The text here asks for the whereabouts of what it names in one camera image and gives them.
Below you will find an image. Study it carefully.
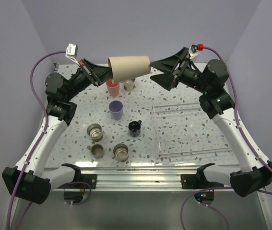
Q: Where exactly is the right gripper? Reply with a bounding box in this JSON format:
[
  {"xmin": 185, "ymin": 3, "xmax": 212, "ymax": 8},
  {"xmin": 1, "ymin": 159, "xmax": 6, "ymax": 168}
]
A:
[{"xmin": 150, "ymin": 47, "xmax": 211, "ymax": 94}]

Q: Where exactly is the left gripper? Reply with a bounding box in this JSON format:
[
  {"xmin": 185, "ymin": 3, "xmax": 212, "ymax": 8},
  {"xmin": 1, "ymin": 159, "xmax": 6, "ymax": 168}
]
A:
[{"xmin": 64, "ymin": 58, "xmax": 119, "ymax": 101}]

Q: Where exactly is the pink plastic cup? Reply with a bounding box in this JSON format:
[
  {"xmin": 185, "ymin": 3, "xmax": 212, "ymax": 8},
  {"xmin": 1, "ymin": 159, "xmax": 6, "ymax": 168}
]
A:
[{"xmin": 106, "ymin": 79, "xmax": 120, "ymax": 97}]

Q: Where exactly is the beige plastic cup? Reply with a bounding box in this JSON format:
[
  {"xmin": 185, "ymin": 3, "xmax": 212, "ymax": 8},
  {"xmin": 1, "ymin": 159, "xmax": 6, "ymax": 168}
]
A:
[{"xmin": 108, "ymin": 56, "xmax": 151, "ymax": 83}]

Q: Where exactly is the cream metal cup brown band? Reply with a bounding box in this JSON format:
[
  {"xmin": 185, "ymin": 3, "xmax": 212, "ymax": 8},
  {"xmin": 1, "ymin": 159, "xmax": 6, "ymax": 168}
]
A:
[{"xmin": 123, "ymin": 78, "xmax": 135, "ymax": 92}]

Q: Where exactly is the lilac plastic cup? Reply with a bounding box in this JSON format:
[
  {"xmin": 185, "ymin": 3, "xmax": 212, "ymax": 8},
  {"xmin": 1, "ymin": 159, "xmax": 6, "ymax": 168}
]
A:
[{"xmin": 108, "ymin": 100, "xmax": 123, "ymax": 120}]

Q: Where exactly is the dark blue mug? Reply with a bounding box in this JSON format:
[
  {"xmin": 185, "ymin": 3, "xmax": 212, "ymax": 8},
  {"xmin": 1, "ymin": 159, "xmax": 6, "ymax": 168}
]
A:
[{"xmin": 128, "ymin": 120, "xmax": 142, "ymax": 137}]

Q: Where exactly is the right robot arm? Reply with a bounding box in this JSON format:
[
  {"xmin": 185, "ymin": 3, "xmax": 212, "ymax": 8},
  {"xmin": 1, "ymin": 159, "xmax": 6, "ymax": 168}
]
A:
[{"xmin": 150, "ymin": 45, "xmax": 272, "ymax": 197}]

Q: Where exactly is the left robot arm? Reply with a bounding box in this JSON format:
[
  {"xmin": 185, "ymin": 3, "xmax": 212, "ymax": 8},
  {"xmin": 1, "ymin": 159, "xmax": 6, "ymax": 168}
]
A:
[{"xmin": 2, "ymin": 59, "xmax": 113, "ymax": 204}]

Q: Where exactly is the clear acrylic dish rack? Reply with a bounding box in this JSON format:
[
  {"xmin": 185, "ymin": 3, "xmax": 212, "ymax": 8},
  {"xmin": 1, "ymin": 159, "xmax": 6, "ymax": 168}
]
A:
[{"xmin": 151, "ymin": 103, "xmax": 232, "ymax": 158}]

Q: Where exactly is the steel cup brown base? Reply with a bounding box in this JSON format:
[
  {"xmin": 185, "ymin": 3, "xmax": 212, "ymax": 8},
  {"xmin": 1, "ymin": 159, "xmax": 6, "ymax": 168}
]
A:
[{"xmin": 87, "ymin": 124, "xmax": 103, "ymax": 142}]

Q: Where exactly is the small steel mug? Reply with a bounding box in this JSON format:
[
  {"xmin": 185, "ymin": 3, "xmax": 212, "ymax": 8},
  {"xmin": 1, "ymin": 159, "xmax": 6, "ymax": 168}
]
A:
[{"xmin": 87, "ymin": 144, "xmax": 105, "ymax": 159}]

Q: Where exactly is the steel cup front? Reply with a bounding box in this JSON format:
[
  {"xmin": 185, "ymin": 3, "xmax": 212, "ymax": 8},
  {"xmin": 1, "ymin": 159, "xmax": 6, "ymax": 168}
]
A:
[{"xmin": 113, "ymin": 143, "xmax": 129, "ymax": 161}]

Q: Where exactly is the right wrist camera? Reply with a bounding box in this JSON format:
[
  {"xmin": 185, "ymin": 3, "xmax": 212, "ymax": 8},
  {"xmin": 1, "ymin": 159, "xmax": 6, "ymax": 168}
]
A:
[{"xmin": 189, "ymin": 44, "xmax": 204, "ymax": 61}]

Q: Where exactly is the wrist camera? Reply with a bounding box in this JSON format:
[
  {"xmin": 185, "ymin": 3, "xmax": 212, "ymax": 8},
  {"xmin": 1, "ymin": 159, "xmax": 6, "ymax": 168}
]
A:
[
  {"xmin": 65, "ymin": 43, "xmax": 83, "ymax": 66},
  {"xmin": 189, "ymin": 44, "xmax": 204, "ymax": 61}
]

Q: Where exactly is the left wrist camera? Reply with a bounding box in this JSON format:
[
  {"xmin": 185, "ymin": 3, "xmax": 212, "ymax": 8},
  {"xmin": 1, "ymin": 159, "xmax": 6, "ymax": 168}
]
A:
[{"xmin": 65, "ymin": 43, "xmax": 83, "ymax": 66}]

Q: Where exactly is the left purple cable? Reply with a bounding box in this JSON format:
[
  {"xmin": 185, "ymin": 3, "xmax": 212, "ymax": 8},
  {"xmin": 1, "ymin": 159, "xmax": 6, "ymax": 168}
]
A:
[{"xmin": 5, "ymin": 50, "xmax": 67, "ymax": 230}]

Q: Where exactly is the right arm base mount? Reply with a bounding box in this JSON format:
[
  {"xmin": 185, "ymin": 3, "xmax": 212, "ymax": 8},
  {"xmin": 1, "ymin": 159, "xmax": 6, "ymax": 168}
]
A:
[{"xmin": 180, "ymin": 163, "xmax": 224, "ymax": 205}]

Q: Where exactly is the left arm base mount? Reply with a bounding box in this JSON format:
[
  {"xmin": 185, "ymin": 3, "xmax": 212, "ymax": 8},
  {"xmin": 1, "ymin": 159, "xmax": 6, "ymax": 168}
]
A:
[{"xmin": 51, "ymin": 163, "xmax": 97, "ymax": 206}]

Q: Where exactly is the aluminium rail frame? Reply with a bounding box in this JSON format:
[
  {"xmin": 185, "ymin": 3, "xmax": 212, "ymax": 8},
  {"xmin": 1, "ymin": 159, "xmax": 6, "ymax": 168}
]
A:
[{"xmin": 1, "ymin": 62, "xmax": 268, "ymax": 230}]

